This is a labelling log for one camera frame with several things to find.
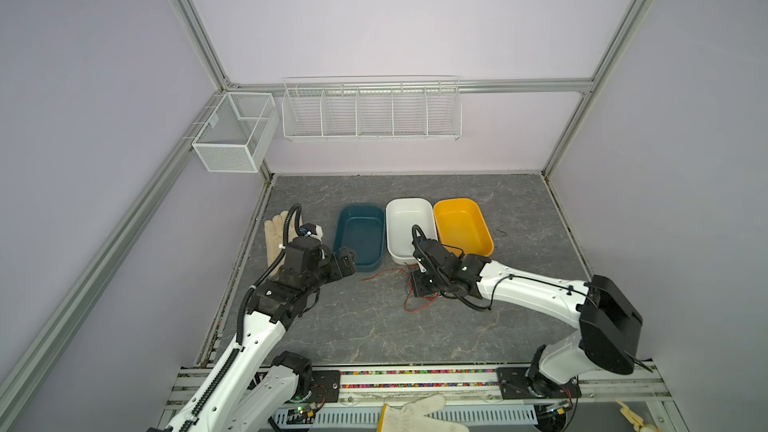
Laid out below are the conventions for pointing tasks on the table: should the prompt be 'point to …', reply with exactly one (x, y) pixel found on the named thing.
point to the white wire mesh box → (238, 134)
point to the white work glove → (412, 417)
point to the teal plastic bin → (362, 229)
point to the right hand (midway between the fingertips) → (412, 284)
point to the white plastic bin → (403, 213)
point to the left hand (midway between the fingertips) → (342, 261)
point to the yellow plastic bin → (462, 228)
